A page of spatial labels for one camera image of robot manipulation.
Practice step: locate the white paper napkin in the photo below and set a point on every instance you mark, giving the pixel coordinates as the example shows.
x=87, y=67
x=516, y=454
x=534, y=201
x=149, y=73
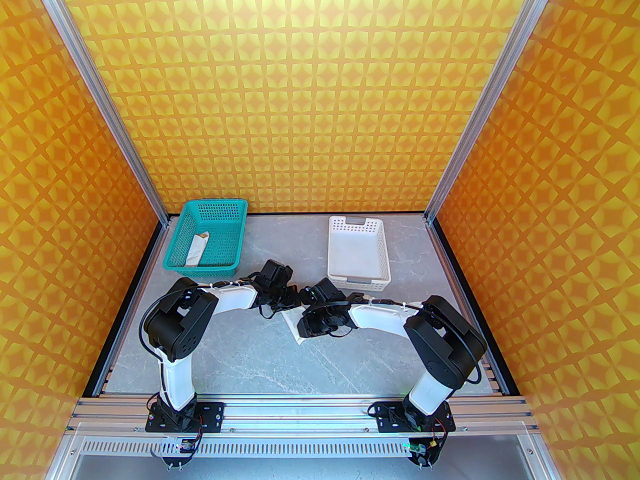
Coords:
x=291, y=324

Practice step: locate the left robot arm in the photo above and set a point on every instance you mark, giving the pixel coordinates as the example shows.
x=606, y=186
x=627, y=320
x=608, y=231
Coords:
x=180, y=323

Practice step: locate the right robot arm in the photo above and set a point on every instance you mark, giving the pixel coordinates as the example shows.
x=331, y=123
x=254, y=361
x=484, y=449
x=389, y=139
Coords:
x=445, y=338

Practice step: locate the rolled white napkin bundle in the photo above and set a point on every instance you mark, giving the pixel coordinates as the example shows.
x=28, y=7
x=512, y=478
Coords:
x=196, y=250

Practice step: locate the white perforated plastic basket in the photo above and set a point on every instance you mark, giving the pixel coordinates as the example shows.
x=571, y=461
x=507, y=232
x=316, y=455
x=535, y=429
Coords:
x=357, y=248

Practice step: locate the teal plastic basket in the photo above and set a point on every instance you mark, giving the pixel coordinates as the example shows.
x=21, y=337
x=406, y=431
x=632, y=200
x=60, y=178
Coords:
x=220, y=223

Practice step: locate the small electronics board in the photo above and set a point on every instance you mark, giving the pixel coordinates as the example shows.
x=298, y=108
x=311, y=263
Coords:
x=180, y=447
x=422, y=450

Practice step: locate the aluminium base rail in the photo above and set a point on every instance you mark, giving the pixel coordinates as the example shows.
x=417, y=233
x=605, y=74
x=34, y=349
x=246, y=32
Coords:
x=300, y=413

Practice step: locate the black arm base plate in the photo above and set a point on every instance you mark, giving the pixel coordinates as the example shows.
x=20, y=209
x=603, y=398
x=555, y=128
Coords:
x=387, y=414
x=212, y=414

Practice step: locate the aluminium table side rail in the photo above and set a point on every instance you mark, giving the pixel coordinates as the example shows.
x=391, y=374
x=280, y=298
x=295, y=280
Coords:
x=495, y=380
x=102, y=380

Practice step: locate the aluminium frame post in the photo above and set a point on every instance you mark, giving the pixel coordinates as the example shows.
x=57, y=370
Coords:
x=102, y=98
x=490, y=98

